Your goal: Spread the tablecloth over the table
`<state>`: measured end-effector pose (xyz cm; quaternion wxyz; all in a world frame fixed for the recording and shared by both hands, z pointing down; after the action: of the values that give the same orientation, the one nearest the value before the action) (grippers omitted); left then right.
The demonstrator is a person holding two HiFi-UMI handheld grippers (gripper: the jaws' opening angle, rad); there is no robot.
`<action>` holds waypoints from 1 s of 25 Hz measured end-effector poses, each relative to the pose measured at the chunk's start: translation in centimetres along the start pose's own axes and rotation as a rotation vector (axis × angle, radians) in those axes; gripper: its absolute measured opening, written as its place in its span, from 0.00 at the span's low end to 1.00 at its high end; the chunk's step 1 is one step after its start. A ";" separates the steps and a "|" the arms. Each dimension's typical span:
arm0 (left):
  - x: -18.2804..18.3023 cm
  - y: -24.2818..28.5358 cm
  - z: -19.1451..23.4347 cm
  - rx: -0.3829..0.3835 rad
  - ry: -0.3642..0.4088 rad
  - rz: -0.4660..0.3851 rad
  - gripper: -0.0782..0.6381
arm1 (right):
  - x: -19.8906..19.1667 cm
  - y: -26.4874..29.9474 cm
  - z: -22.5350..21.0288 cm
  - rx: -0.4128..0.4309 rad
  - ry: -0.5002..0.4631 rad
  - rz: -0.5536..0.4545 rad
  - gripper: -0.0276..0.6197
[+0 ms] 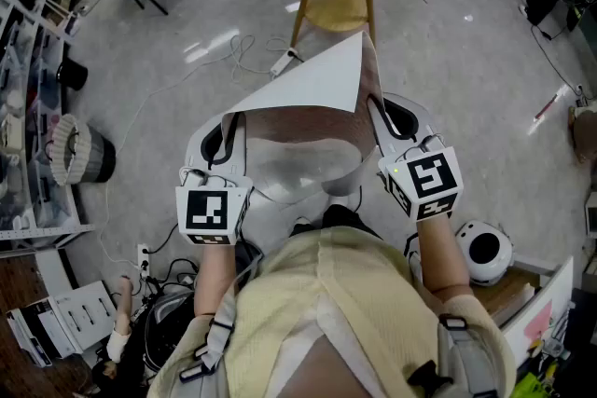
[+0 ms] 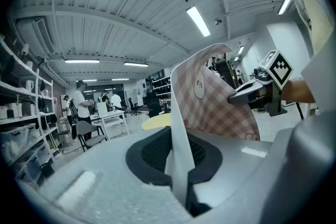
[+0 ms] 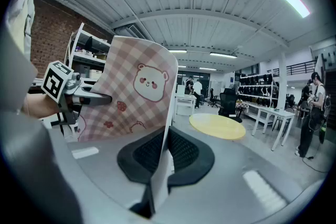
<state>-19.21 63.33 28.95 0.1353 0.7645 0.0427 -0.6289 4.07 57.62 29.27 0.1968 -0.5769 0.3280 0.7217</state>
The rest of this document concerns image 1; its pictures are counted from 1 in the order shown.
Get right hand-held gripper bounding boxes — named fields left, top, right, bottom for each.
left=366, top=92, right=464, bottom=223

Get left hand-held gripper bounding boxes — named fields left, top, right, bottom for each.
left=175, top=111, right=256, bottom=247

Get pink checkered bear cloth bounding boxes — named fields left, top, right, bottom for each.
left=218, top=31, right=388, bottom=207

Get person's right forearm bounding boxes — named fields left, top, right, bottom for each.
left=413, top=216, right=473, bottom=295

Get person's left forearm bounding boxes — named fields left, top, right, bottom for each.
left=193, top=241, right=240, bottom=319

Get person's black trousers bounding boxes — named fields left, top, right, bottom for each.
left=290, top=204, right=382, bottom=241

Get pleated grey bin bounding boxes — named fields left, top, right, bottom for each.
left=49, top=113, right=118, bottom=187

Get red and white stick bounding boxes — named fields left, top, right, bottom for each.
left=533, top=91, right=562, bottom=123

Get white round device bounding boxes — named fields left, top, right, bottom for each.
left=453, top=219, right=515, bottom=288

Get person's yellow knit cardigan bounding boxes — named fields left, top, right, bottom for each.
left=146, top=226, right=518, bottom=398

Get black bucket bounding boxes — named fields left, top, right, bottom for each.
left=56, top=56, right=90, bottom=92

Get brown bag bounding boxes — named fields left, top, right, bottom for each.
left=566, top=103, right=597, bottom=165

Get white shelf unit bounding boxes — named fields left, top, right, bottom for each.
left=0, top=0, right=97, bottom=251

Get black backpack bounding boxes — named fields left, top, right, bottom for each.
left=138, top=290, right=202, bottom=384

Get doll figure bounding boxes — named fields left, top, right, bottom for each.
left=90, top=276, right=137, bottom=391

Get white drawer cabinet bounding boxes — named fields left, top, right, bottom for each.
left=469, top=254, right=576, bottom=358

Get white printed box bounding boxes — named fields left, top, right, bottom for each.
left=6, top=279, right=118, bottom=370

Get green bag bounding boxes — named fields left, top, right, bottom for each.
left=511, top=368, right=566, bottom=398

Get coiled white cable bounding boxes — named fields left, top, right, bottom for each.
left=229, top=34, right=293, bottom=84

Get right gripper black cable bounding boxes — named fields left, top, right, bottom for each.
left=403, top=230, right=423, bottom=272

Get black floor cable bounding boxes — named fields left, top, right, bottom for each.
left=530, top=23, right=585, bottom=100

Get grey harness strap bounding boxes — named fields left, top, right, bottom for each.
left=178, top=282, right=237, bottom=384
left=407, top=313, right=501, bottom=398

